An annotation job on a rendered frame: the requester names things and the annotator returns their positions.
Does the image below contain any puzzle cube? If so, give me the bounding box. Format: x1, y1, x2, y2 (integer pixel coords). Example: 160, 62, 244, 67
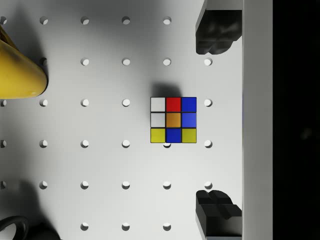
150, 96, 198, 144

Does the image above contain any black mug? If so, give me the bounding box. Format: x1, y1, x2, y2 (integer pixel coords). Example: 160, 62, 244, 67
0, 215, 61, 240

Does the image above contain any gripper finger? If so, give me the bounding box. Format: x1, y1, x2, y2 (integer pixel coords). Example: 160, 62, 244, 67
195, 9, 243, 55
195, 189, 243, 237

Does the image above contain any yellow mug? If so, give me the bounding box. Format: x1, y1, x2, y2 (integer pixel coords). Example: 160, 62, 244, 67
0, 23, 49, 100

